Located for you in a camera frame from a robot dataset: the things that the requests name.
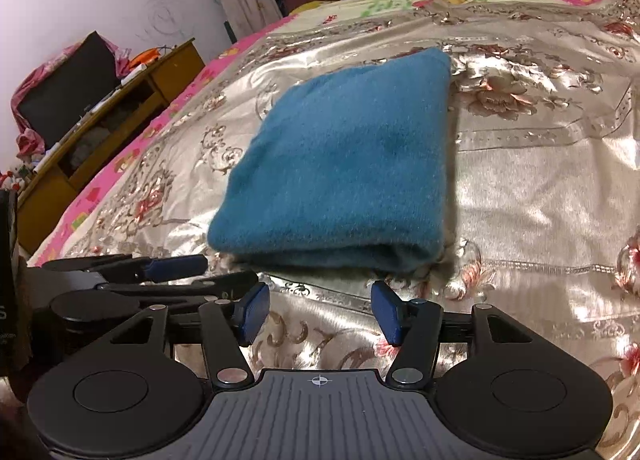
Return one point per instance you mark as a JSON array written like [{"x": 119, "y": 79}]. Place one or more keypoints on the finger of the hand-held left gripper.
[
  {"x": 220, "y": 287},
  {"x": 175, "y": 266}
]

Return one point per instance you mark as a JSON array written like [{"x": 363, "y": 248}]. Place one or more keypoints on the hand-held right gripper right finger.
[{"x": 387, "y": 314}]

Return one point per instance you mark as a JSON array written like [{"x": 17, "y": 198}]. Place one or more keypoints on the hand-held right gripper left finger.
[{"x": 253, "y": 314}]

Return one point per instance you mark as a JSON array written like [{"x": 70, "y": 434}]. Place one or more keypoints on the blue fuzzy cloth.
[{"x": 345, "y": 154}]

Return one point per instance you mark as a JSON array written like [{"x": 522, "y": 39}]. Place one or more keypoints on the pink printed blanket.
[{"x": 95, "y": 195}]

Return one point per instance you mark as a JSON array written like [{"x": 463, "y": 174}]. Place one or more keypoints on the yellow wooden desk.
[{"x": 160, "y": 84}]

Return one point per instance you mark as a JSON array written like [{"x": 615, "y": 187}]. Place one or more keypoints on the floral satin bedspread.
[{"x": 525, "y": 190}]

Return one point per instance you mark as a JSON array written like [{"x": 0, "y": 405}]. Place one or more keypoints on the black monitor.
[{"x": 70, "y": 89}]

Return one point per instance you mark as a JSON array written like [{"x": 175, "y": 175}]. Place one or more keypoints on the orange object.
[{"x": 145, "y": 57}]

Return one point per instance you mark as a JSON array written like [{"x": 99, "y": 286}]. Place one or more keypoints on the pink cloth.
[{"x": 30, "y": 89}]

